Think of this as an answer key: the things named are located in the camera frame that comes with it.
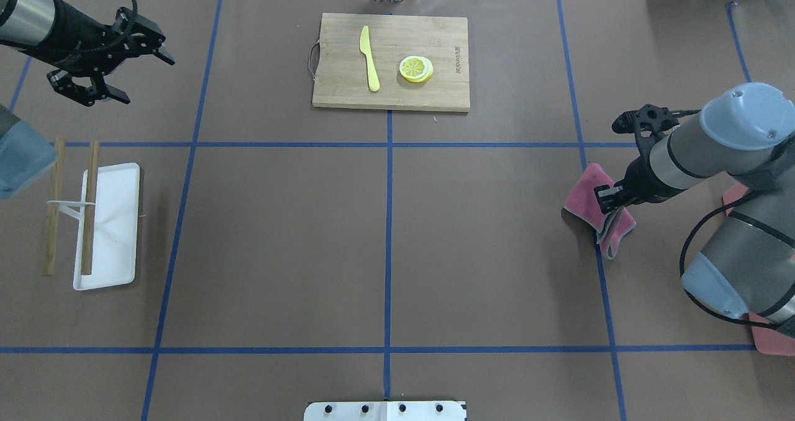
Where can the white rectangular tray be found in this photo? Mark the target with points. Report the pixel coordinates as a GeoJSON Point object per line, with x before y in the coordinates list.
{"type": "Point", "coordinates": [114, 251]}

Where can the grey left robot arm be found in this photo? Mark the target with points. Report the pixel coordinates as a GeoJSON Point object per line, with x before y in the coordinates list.
{"type": "Point", "coordinates": [40, 29]}

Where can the wooden rack rod outer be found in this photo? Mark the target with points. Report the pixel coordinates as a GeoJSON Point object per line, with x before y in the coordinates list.
{"type": "Point", "coordinates": [56, 186]}

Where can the yellow lemon slice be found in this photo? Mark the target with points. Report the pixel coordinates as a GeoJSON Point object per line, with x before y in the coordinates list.
{"type": "Point", "coordinates": [416, 69]}

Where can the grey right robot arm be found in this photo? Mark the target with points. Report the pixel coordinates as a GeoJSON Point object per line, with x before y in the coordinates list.
{"type": "Point", "coordinates": [737, 262]}

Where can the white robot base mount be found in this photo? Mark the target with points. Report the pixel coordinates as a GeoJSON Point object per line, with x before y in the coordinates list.
{"type": "Point", "coordinates": [386, 410]}

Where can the yellow plastic knife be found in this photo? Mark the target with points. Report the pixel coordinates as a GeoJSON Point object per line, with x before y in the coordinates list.
{"type": "Point", "coordinates": [373, 82]}

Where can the pink plastic bin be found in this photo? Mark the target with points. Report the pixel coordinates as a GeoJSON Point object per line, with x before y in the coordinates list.
{"type": "Point", "coordinates": [766, 341]}

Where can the white rack bracket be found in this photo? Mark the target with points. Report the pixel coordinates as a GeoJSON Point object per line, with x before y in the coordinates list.
{"type": "Point", "coordinates": [74, 209]}

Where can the bamboo cutting board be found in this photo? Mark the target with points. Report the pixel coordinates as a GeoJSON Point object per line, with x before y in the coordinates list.
{"type": "Point", "coordinates": [341, 81]}

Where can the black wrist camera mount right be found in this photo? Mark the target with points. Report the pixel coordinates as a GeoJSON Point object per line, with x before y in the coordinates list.
{"type": "Point", "coordinates": [648, 125]}

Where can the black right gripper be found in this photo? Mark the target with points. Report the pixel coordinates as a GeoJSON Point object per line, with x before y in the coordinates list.
{"type": "Point", "coordinates": [640, 177]}

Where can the wooden rack rod inner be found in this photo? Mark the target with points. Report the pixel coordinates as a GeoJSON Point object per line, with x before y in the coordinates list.
{"type": "Point", "coordinates": [89, 210]}

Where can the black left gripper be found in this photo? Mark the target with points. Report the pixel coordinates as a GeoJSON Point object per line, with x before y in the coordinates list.
{"type": "Point", "coordinates": [76, 37]}

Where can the wooden rack rod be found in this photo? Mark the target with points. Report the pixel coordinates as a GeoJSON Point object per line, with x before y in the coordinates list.
{"type": "Point", "coordinates": [56, 186]}
{"type": "Point", "coordinates": [89, 210]}

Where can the magenta microfiber cloth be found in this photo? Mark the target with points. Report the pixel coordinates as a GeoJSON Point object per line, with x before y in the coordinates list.
{"type": "Point", "coordinates": [611, 228]}

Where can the metal cutting board handle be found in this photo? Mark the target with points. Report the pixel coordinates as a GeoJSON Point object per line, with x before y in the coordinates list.
{"type": "Point", "coordinates": [313, 59]}

